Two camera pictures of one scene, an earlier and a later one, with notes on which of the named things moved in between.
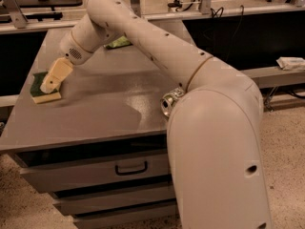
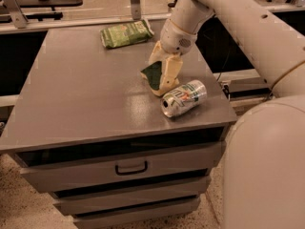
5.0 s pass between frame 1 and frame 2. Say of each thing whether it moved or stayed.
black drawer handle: stayed
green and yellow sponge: moved
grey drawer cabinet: stayed
